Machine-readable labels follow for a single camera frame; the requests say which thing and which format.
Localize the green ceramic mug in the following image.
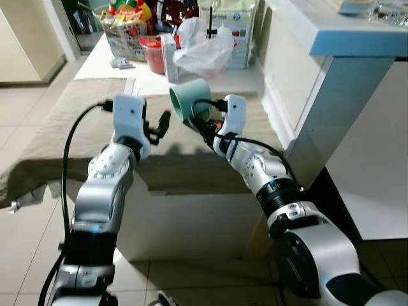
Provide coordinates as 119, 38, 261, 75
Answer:
169, 78, 214, 129

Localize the small blister pack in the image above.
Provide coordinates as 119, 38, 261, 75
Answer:
109, 57, 135, 70

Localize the red instant noodle cup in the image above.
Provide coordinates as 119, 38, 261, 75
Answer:
139, 35, 168, 76

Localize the white plastic bag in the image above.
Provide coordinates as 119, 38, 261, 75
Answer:
173, 17, 236, 79

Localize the beige tablecloth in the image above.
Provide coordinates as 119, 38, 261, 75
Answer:
0, 77, 285, 208

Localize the dark red snack bag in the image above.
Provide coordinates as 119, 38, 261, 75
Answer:
156, 0, 200, 34

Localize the white box green print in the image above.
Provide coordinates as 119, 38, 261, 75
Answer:
198, 0, 259, 70

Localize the beige door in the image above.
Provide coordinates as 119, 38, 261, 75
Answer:
0, 0, 66, 84

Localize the white counter blue worktop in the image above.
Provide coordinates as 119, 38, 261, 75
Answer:
263, 0, 408, 241

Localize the clear drinking glass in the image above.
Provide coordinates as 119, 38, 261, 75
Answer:
372, 0, 408, 27

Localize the teal dish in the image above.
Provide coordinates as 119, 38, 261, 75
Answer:
337, 0, 372, 16

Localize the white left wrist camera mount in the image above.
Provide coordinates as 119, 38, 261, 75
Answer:
112, 94, 153, 160

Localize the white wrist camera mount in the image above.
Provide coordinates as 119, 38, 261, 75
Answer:
214, 94, 249, 157
112, 94, 153, 160

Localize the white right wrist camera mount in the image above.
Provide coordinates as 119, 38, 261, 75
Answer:
214, 94, 249, 157

